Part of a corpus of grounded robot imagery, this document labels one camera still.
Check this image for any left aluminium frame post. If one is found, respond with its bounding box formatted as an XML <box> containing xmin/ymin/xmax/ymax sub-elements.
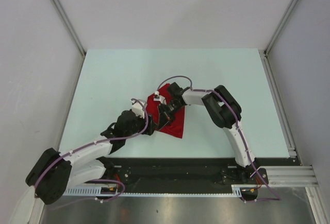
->
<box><xmin>38</xmin><ymin>0</ymin><xmax>87</xmax><ymax>56</ymax></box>

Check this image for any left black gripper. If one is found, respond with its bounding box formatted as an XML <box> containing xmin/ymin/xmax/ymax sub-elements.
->
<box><xmin>124</xmin><ymin>111</ymin><xmax>157</xmax><ymax>139</ymax></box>

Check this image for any aluminium frame post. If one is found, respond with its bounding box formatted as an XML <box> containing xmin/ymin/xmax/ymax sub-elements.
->
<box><xmin>38</xmin><ymin>0</ymin><xmax>87</xmax><ymax>56</ymax></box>
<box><xmin>263</xmin><ymin>0</ymin><xmax>300</xmax><ymax>56</ymax></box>

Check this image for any red cloth napkin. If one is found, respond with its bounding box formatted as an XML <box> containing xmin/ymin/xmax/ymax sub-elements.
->
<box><xmin>146</xmin><ymin>83</ymin><xmax>185</xmax><ymax>139</ymax></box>

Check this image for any aluminium rail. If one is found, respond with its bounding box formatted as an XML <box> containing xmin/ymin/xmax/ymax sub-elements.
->
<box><xmin>36</xmin><ymin>165</ymin><xmax>317</xmax><ymax>186</ymax></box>
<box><xmin>259</xmin><ymin>50</ymin><xmax>299</xmax><ymax>158</ymax></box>

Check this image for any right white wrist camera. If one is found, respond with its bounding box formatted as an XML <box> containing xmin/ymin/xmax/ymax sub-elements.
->
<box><xmin>153</xmin><ymin>91</ymin><xmax>167</xmax><ymax>105</ymax></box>

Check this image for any right side aluminium rail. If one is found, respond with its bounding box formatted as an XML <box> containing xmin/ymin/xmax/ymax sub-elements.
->
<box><xmin>259</xmin><ymin>50</ymin><xmax>299</xmax><ymax>158</ymax></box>

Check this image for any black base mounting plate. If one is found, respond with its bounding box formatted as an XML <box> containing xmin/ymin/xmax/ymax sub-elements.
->
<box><xmin>85</xmin><ymin>157</ymin><xmax>301</xmax><ymax>194</ymax></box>

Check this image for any right aluminium frame post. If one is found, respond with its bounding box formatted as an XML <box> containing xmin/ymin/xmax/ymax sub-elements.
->
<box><xmin>263</xmin><ymin>0</ymin><xmax>300</xmax><ymax>56</ymax></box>

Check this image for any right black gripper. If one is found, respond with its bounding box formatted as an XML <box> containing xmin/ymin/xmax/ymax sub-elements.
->
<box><xmin>158</xmin><ymin>100</ymin><xmax>185</xmax><ymax>131</ymax></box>

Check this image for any front aluminium rail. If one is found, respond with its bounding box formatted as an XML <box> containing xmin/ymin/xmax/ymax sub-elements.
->
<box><xmin>36</xmin><ymin>165</ymin><xmax>317</xmax><ymax>186</ymax></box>

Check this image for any white slotted cable duct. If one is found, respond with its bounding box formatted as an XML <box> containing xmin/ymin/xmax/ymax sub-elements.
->
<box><xmin>63</xmin><ymin>185</ymin><xmax>258</xmax><ymax>198</ymax></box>

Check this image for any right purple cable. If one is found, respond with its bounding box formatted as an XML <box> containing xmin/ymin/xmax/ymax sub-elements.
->
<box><xmin>157</xmin><ymin>75</ymin><xmax>282</xmax><ymax>202</ymax></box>

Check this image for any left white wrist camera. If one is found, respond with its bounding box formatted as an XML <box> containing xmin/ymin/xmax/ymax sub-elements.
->
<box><xmin>131</xmin><ymin>99</ymin><xmax>147</xmax><ymax>118</ymax></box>

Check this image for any purple cable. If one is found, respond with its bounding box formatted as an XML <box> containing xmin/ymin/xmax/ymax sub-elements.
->
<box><xmin>34</xmin><ymin>98</ymin><xmax>126</xmax><ymax>209</ymax></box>
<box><xmin>157</xmin><ymin>75</ymin><xmax>282</xmax><ymax>202</ymax></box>

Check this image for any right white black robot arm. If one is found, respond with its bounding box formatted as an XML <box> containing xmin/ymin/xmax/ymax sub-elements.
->
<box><xmin>155</xmin><ymin>82</ymin><xmax>258</xmax><ymax>183</ymax></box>

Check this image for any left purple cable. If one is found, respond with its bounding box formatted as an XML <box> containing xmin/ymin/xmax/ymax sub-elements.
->
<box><xmin>34</xmin><ymin>98</ymin><xmax>126</xmax><ymax>209</ymax></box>

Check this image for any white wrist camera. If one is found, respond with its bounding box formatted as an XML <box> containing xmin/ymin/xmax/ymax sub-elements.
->
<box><xmin>153</xmin><ymin>91</ymin><xmax>167</xmax><ymax>105</ymax></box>
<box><xmin>131</xmin><ymin>99</ymin><xmax>147</xmax><ymax>118</ymax></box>

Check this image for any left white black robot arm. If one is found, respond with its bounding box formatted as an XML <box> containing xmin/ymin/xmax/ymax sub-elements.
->
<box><xmin>25</xmin><ymin>109</ymin><xmax>158</xmax><ymax>205</ymax></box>

